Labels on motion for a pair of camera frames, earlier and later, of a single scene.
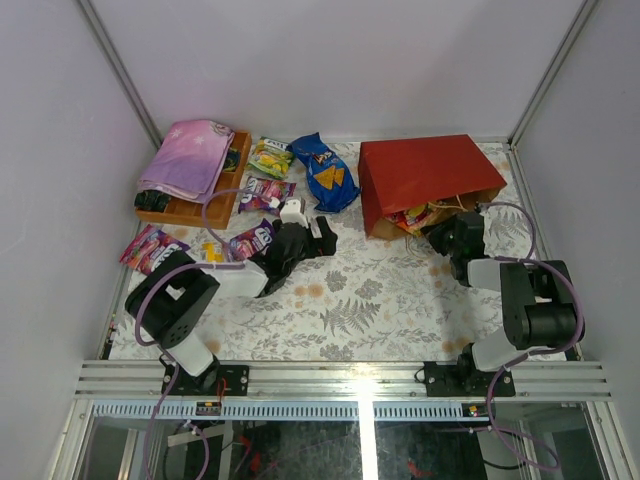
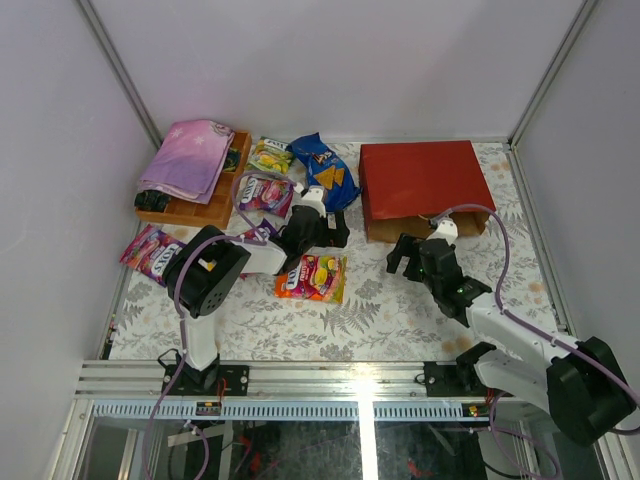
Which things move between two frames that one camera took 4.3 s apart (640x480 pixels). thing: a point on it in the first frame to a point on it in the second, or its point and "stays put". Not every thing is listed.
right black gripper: [434, 232] to [407, 246]
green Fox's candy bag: [272, 156] stays put
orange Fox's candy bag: [406, 219] to [318, 278]
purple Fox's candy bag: [150, 248] stays put
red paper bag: [408, 183] stays put
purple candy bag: [257, 193] stays put
